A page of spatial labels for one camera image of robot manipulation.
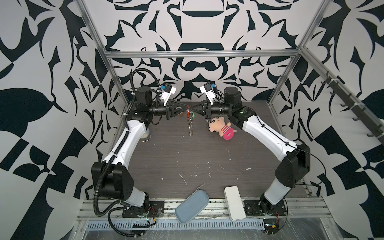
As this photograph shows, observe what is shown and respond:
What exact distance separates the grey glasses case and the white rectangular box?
11 centimetres

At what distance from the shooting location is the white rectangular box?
0.70m

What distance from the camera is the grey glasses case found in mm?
714
